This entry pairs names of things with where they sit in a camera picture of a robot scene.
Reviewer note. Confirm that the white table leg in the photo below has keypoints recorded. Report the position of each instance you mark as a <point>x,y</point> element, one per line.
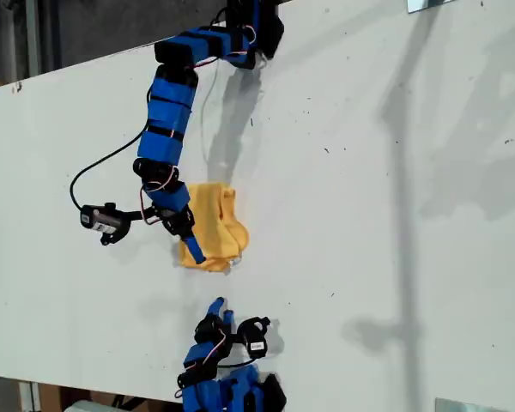
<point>29,397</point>

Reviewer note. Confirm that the camera black stalk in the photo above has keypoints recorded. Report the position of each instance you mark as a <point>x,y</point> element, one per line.
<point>235,338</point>
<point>137,213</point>

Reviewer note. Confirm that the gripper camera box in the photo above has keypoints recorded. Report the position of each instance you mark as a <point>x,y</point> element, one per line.
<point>101,221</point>
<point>254,339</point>

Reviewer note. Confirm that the brown cardboard box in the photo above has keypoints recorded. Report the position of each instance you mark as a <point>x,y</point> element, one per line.
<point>51,397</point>

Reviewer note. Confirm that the yellow square microfiber towel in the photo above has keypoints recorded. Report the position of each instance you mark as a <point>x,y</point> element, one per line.
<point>216,223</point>

